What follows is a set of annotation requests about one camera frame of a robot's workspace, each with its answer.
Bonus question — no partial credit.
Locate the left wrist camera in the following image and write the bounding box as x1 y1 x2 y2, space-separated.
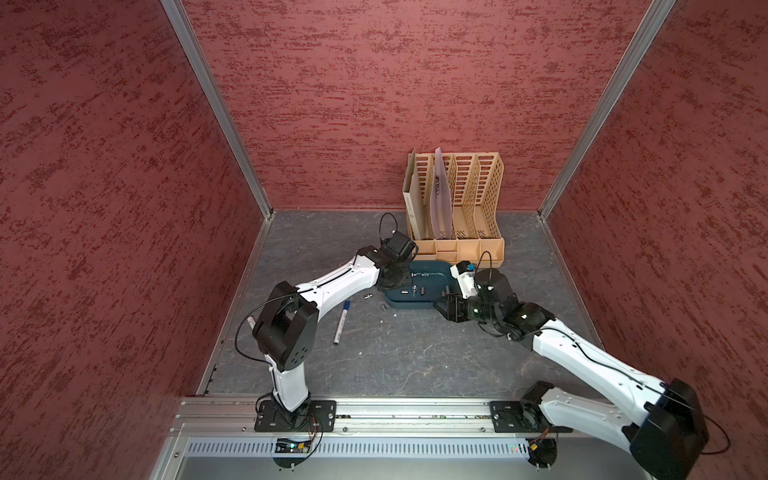
381 231 419 263

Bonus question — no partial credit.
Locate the corner aluminium post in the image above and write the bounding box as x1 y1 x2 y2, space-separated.
160 0 274 221
538 0 676 223

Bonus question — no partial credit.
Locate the pale pink paper sheet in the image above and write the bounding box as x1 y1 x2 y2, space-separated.
430 147 452 240

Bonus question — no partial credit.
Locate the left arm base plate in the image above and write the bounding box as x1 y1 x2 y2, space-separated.
254 400 337 433

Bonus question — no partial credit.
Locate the right corner aluminium post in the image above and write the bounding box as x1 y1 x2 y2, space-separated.
538 0 676 223

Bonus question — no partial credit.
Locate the wooden file organizer rack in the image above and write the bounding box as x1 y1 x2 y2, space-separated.
402 151 505 268

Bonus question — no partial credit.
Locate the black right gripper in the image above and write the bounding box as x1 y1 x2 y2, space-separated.
432 291 501 323

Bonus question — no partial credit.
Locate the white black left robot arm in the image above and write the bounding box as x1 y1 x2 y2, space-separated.
252 240 418 413

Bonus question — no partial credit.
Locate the left corner aluminium post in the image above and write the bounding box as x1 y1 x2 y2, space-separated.
160 0 274 221

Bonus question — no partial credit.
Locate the teal plastic storage box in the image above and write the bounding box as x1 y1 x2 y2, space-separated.
385 260 460 310

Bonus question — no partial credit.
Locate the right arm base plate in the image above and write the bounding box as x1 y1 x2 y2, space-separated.
489 401 573 435

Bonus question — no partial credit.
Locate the blue white marker pen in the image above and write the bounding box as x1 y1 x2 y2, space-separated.
333 300 351 346

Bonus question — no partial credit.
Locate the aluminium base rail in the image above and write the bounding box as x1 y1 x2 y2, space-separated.
171 396 538 438

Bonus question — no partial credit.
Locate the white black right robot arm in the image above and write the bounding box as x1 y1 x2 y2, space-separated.
434 292 709 479

